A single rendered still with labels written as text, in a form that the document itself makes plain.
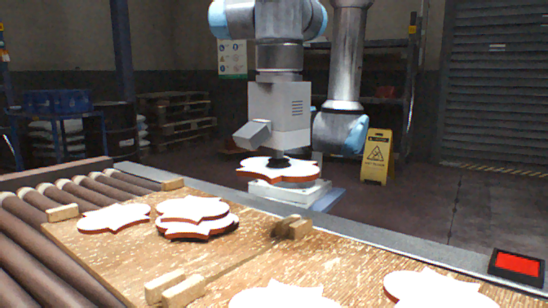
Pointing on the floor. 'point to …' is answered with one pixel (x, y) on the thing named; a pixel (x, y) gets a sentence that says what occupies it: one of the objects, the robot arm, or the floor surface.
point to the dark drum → (121, 109)
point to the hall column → (121, 27)
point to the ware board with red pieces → (232, 149)
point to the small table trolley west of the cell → (52, 129)
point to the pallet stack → (174, 118)
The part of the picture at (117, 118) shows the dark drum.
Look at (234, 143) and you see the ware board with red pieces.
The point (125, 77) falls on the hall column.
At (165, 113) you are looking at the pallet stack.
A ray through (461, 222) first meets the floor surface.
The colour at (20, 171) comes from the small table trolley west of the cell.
